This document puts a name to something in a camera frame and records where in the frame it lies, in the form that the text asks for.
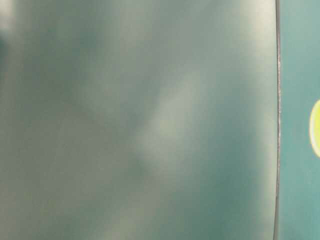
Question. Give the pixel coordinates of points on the yellow-green round object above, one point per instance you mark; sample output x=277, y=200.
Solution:
x=314, y=128

